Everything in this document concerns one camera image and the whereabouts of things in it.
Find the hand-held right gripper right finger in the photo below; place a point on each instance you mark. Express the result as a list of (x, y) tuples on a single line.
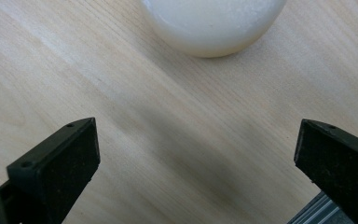
[(338, 165)]

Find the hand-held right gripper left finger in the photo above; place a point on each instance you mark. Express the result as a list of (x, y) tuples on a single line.
[(59, 168)]

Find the white round container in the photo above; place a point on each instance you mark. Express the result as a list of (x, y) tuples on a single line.
[(213, 26)]

